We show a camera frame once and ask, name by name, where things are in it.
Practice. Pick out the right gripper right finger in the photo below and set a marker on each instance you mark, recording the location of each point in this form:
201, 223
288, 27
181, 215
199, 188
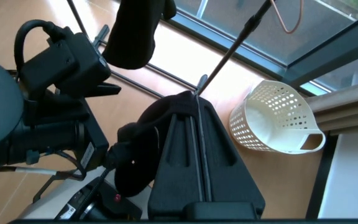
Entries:
228, 177

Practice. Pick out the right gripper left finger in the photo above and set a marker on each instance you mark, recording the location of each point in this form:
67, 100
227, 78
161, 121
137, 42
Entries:
172, 180

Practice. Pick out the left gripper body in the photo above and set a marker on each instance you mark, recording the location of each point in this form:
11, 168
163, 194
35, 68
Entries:
51, 140

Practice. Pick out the black garment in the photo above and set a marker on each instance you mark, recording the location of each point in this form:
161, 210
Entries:
138, 155

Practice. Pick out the white laundry basket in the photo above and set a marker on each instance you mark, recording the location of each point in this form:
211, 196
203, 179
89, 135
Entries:
275, 130

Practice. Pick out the black clothes rack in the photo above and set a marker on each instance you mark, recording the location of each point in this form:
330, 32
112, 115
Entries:
228, 53

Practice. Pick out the pink clothes hanger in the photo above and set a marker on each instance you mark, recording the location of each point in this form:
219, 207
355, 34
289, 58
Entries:
286, 30

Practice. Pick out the beige curtain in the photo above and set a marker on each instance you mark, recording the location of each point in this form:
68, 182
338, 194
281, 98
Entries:
343, 105

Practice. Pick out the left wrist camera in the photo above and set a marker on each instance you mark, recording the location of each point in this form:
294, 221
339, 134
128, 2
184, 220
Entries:
70, 62

